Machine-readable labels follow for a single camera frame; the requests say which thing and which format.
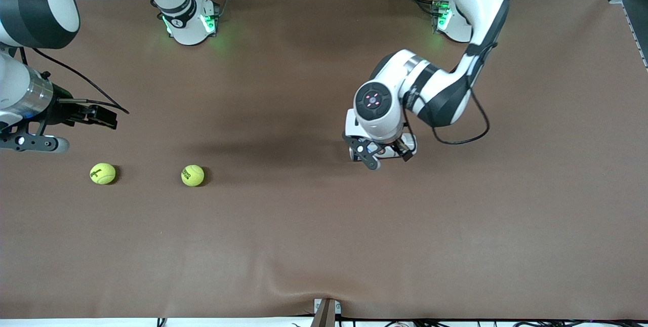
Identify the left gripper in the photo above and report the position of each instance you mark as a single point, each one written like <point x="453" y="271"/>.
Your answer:
<point x="403" y="151"/>

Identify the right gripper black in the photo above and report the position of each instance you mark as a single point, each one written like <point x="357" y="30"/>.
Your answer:
<point x="65" y="110"/>

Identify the Wilson tennis ball can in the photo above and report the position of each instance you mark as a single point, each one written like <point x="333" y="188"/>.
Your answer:
<point x="415" y="144"/>

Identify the tennis ball Wilson print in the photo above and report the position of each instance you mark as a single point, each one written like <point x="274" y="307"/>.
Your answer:
<point x="103" y="173"/>

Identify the tennis ball Roland Garros print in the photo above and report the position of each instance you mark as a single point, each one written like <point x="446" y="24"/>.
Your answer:
<point x="192" y="175"/>

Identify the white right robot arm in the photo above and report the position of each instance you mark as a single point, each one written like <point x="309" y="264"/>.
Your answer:
<point x="187" y="28"/>

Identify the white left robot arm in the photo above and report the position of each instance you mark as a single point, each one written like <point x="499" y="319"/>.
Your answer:
<point x="385" y="119"/>

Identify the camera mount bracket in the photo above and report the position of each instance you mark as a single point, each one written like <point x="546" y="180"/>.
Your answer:
<point x="324" y="317"/>

